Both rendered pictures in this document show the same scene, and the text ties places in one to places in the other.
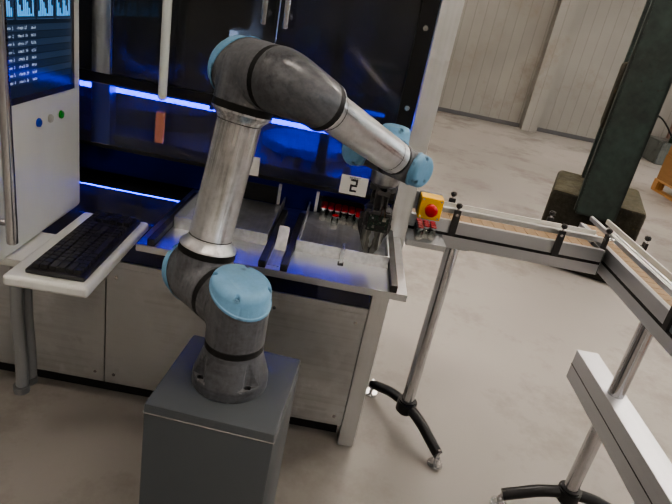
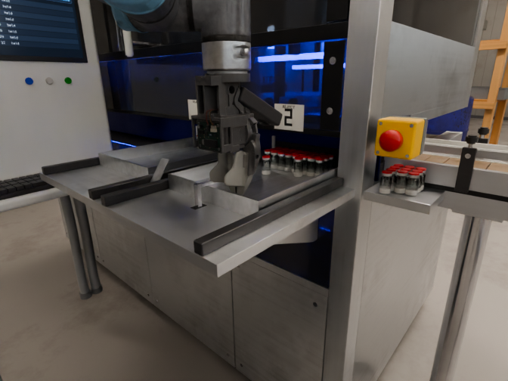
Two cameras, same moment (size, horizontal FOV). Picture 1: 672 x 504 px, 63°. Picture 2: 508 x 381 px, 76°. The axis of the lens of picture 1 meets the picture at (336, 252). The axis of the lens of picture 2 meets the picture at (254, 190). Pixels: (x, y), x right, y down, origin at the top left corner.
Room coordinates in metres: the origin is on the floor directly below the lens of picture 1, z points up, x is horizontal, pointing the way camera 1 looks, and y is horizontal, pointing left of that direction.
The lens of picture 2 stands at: (1.02, -0.49, 1.11)
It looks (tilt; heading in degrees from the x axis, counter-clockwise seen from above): 19 degrees down; 43
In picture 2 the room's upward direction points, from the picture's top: 1 degrees counter-clockwise
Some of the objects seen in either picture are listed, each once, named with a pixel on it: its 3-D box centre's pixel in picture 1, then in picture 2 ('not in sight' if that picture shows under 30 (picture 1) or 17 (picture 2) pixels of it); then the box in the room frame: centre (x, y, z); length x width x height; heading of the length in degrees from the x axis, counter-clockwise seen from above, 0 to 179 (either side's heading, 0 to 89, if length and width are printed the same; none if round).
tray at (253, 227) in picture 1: (234, 210); (176, 154); (1.56, 0.32, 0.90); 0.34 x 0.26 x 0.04; 1
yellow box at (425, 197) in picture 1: (429, 205); (400, 137); (1.69, -0.26, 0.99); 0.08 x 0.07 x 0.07; 1
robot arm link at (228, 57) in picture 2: (386, 177); (228, 59); (1.40, -0.09, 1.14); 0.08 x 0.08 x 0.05
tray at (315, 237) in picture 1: (344, 232); (264, 175); (1.57, -0.01, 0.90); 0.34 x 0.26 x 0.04; 1
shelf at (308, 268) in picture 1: (285, 238); (194, 180); (1.49, 0.15, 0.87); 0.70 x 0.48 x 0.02; 91
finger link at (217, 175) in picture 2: (365, 241); (223, 174); (1.39, -0.07, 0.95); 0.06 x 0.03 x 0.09; 1
